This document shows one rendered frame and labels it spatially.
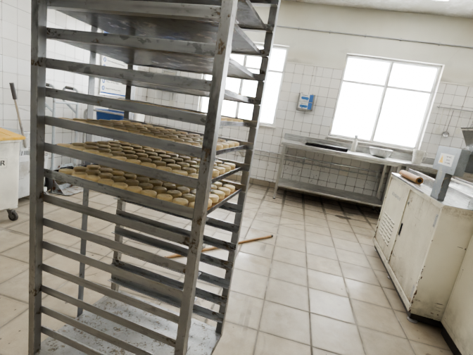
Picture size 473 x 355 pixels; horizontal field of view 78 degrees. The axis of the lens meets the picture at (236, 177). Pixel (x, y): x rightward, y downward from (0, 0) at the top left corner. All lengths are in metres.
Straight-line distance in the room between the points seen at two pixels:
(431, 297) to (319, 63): 3.79
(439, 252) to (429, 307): 0.38
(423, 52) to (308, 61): 1.65
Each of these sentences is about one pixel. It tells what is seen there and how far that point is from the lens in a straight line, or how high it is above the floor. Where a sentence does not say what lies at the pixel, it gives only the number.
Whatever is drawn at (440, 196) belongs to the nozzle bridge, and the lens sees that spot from 2.26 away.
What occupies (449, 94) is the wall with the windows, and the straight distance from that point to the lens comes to 5.53.
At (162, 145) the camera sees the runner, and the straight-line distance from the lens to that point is 0.88.
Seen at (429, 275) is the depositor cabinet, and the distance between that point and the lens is 2.31.
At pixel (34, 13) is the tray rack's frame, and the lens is 1.17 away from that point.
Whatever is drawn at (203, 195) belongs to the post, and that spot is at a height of 0.94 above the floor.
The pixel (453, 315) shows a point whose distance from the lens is 2.34.
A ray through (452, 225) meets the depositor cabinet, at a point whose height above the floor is 0.73.
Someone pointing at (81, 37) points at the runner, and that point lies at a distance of 1.07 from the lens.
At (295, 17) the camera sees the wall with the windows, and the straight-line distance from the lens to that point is 5.33.
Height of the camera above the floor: 1.17
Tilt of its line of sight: 12 degrees down
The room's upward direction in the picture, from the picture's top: 9 degrees clockwise
